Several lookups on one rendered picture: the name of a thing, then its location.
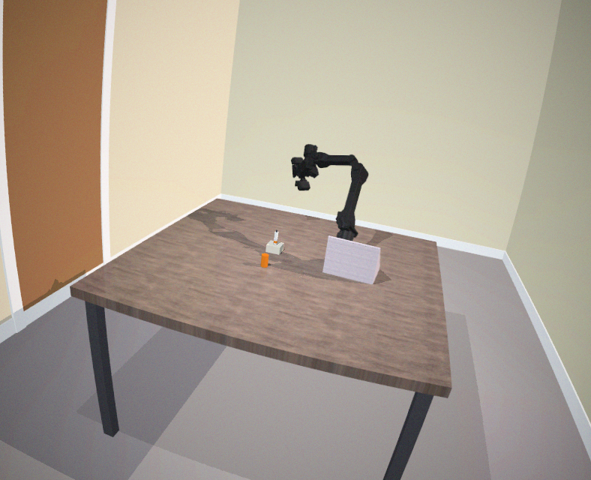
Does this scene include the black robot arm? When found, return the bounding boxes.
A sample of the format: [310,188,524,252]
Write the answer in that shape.
[301,144,368,241]

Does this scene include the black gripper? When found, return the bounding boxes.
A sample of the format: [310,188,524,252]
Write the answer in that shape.
[291,157,311,191]

